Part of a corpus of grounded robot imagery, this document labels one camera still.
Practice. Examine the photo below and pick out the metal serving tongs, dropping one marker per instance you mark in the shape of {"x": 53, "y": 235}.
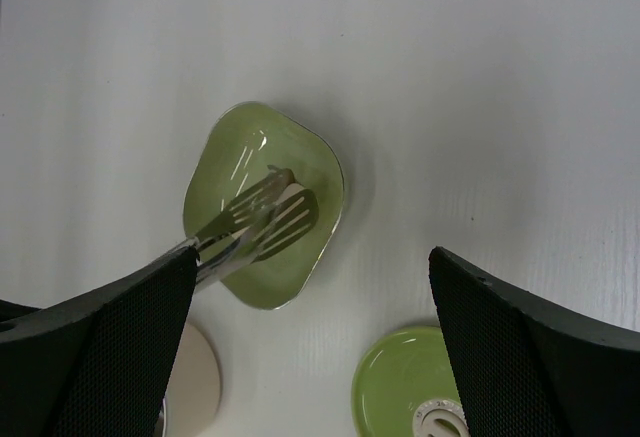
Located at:
{"x": 258, "y": 229}

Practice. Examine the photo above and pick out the green round lid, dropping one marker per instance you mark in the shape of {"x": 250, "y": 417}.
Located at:
{"x": 404, "y": 386}

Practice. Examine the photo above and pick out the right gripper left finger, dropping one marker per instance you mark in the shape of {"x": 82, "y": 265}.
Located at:
{"x": 97, "y": 364}

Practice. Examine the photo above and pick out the green square dish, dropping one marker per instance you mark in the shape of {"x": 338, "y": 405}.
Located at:
{"x": 243, "y": 143}

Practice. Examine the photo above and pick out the round steel lunch box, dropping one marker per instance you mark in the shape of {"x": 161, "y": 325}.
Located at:
{"x": 194, "y": 389}

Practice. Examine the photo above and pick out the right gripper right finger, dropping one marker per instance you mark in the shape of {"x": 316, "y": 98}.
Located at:
{"x": 525, "y": 366}

